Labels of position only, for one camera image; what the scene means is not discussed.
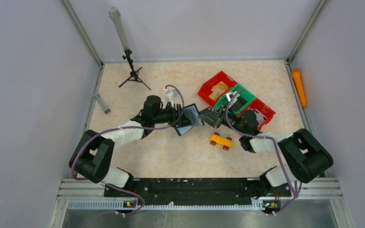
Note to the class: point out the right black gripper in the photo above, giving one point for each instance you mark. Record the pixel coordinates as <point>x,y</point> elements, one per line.
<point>210,117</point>

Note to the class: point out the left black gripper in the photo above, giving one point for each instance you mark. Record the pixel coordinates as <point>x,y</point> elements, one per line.
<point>175,114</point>

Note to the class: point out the black leather card holder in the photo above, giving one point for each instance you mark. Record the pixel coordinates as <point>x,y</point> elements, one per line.
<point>189,120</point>

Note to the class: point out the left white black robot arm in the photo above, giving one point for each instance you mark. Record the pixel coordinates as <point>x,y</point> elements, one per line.
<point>93,155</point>

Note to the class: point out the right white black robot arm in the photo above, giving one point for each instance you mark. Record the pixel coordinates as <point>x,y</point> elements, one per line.
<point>301,156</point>

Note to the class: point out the red bin with wooden blocks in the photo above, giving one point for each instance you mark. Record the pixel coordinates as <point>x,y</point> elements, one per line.
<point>214,88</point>

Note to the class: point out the yellow toy brick car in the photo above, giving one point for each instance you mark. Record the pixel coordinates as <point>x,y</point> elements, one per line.
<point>226,143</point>

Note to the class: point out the green plastic bin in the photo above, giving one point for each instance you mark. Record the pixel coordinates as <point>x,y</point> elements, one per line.
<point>243,99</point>

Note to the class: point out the red bin with plastic bags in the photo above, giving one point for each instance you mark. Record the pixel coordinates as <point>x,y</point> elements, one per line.
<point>264,112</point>

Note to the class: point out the small grey tool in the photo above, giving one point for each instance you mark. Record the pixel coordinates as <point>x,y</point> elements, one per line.
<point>104,106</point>

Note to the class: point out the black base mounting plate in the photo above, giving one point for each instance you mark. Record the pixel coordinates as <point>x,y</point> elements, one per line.
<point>204,191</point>

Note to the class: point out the orange flashlight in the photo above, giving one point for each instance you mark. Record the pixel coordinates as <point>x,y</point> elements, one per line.
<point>296,75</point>

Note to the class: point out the black tripod with grey tube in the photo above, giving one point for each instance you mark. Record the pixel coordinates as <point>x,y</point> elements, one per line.
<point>115,17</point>

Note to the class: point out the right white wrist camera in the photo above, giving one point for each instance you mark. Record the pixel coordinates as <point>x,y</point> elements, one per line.
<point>232,97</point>

